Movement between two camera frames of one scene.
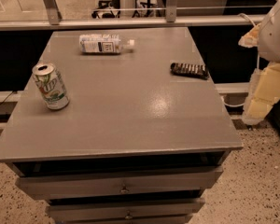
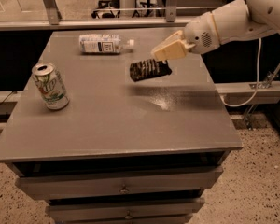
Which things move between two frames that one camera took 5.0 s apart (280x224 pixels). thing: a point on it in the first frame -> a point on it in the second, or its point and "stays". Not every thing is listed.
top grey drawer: (119, 184) stays
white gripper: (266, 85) -> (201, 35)
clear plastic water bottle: (104, 43) stays
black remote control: (190, 70) -> (146, 69)
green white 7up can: (50, 86) stays
